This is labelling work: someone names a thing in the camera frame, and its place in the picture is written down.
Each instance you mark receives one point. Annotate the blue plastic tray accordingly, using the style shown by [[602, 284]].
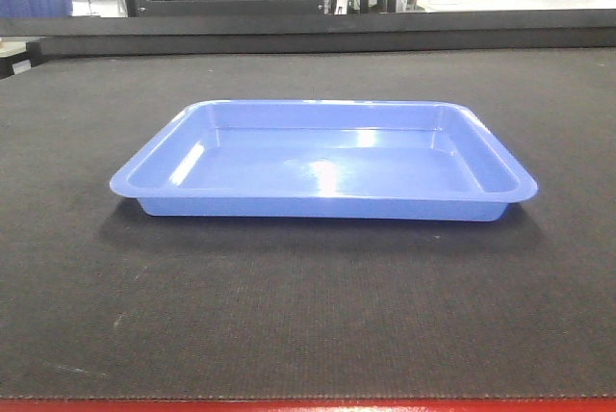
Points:
[[335, 159]]

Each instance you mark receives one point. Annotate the white background table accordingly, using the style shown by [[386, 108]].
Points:
[[468, 6]]

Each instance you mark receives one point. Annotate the black table mat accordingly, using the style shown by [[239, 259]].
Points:
[[100, 300]]

